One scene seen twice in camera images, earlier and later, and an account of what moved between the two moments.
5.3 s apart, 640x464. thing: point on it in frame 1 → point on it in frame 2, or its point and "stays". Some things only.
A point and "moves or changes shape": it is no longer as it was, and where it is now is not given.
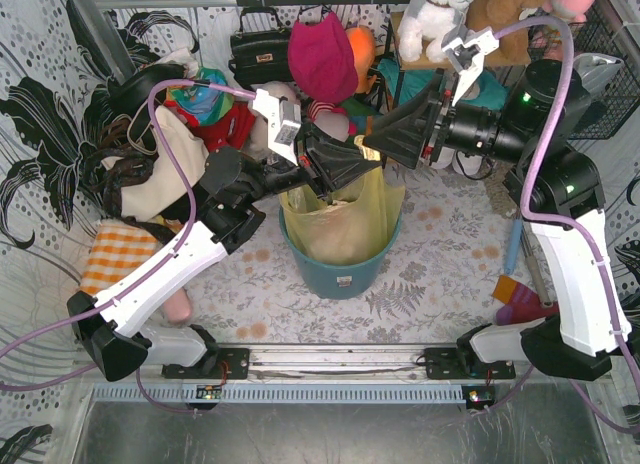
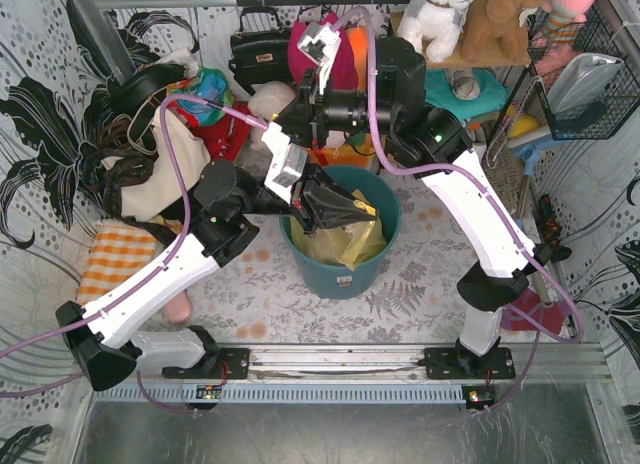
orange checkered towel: x=117 y=247 stays
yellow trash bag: x=356 y=229 moves or changes shape
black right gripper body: x=437 y=132 → x=310 y=109
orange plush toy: x=363 y=44 stays
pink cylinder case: x=178 y=306 stays
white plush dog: x=429 y=16 stays
